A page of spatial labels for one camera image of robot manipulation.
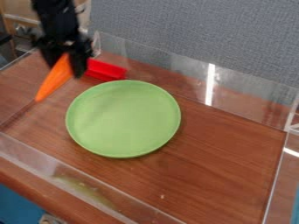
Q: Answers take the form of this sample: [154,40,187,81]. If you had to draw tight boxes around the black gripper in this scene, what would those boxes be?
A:
[35,34,94,79]

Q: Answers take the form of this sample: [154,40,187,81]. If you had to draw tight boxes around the orange toy carrot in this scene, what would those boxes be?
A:
[35,53,72,102]

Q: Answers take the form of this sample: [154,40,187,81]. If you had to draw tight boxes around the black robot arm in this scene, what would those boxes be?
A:
[31,0,94,78]

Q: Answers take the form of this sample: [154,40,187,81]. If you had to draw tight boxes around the red plastic block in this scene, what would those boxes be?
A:
[86,59,127,81]

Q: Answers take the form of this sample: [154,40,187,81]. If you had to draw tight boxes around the green round plate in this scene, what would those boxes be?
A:
[66,80,182,158]

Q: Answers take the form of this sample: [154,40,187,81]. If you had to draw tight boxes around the clear acrylic tray walls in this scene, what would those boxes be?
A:
[0,36,299,224]

